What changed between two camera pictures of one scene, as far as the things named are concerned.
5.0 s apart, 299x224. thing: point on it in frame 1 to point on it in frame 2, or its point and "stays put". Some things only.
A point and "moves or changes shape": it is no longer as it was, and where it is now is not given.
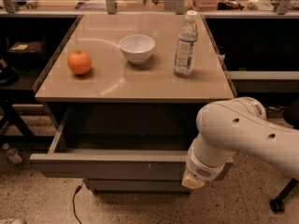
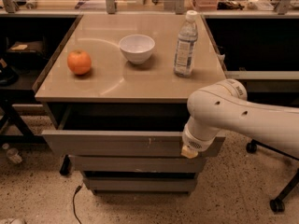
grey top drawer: x=121 y=143 moves or changes shape
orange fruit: x=79 y=62 stays put
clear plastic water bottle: x=186 y=49 stays put
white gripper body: x=199 y=169 to x=195 y=143
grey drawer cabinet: x=126 y=119 stays put
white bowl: x=136 y=48 stays put
